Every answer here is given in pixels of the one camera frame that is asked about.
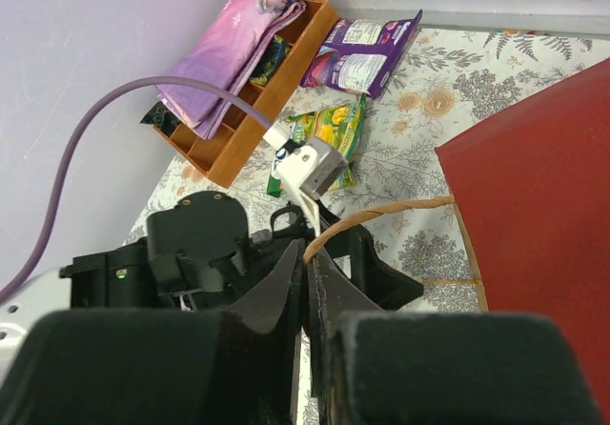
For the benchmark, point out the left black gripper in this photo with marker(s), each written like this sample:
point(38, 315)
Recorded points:
point(199, 253)

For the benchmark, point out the orange wooden organizer tray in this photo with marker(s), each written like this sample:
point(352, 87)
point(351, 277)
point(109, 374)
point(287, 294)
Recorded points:
point(222, 157)

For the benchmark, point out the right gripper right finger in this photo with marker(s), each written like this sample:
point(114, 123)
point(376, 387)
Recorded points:
point(370, 366)

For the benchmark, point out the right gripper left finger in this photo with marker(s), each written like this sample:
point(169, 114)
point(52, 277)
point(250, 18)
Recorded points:
point(155, 366)

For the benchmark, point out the red paper bag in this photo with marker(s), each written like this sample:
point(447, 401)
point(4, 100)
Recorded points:
point(531, 184)

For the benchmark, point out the yellow green snack packet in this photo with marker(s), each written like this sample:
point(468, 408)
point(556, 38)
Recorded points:
point(339, 126)

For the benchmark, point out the purple snack packet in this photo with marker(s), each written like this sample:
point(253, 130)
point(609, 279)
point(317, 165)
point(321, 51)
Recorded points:
point(358, 56)

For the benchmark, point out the floral table mat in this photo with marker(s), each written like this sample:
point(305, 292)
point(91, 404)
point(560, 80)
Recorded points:
point(446, 82)

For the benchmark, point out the folded purple cloth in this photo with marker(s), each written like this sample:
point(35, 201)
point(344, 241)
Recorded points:
point(225, 56)

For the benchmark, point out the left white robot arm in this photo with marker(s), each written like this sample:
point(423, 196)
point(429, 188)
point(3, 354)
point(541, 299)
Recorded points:
point(382, 284)

